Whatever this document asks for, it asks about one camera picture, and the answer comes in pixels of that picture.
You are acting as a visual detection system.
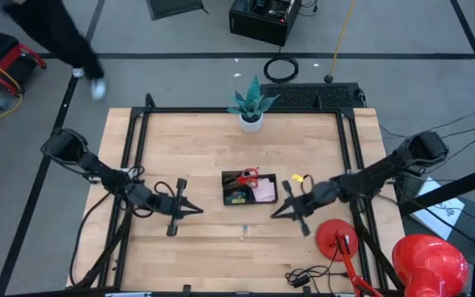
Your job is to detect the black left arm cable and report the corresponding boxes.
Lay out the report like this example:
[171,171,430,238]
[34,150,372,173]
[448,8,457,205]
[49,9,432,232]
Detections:
[68,164,181,289]

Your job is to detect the black computer tower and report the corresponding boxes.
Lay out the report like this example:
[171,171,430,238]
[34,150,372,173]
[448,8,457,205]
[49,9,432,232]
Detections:
[228,0,303,48]

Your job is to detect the snake plant in white pot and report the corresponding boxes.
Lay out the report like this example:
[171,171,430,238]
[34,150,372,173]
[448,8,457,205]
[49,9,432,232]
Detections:
[226,73,281,134]

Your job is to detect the black equipment case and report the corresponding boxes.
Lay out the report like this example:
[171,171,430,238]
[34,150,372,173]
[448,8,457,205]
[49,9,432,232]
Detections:
[145,0,209,21]

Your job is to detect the coiled black cable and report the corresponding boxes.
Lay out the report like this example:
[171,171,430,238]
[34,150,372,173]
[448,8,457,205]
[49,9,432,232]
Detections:
[262,55,300,85]

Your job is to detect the yellow hanging cable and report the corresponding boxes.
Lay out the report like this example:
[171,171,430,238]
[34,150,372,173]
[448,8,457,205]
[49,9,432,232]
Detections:
[323,0,359,84]

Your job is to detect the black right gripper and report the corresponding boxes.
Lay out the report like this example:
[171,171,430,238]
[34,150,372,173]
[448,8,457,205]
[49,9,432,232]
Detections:
[270,180,341,238]

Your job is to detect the black power cord with adapter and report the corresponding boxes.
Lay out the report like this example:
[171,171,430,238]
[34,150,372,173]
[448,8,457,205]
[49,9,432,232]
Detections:
[285,265,350,289]

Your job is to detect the black aluminium table frame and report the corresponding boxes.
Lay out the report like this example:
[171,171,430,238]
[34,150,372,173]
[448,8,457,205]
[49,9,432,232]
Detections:
[70,92,407,297]

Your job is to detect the pink sticky notes pad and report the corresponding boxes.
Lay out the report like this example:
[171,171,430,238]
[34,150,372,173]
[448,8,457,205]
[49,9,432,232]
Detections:
[252,177,277,203]

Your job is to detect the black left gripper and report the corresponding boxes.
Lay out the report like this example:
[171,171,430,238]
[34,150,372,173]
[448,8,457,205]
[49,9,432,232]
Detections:
[148,177,205,238]

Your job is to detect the red desk lamp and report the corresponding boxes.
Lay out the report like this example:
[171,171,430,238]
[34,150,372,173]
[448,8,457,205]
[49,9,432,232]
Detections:
[315,218,470,297]

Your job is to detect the red-handled scissors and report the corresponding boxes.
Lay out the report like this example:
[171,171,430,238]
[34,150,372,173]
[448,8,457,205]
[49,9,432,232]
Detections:
[224,167,260,190]

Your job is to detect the black perforated metal panel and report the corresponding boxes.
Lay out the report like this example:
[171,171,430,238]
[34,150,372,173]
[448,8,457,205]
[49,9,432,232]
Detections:
[259,82,365,111]

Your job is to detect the black diagonal bar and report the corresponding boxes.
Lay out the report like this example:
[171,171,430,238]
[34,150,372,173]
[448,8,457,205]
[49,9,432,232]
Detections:
[397,159,475,217]

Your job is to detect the person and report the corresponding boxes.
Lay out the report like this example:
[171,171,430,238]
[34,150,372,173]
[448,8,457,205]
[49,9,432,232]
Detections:
[1,0,108,101]

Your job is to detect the black mesh desk organizer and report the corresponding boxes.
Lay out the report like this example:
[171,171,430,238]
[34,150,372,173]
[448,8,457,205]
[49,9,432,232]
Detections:
[221,170,279,206]

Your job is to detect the white printed sheet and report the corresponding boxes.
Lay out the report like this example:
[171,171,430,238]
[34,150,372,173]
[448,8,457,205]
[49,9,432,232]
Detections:
[409,176,467,242]

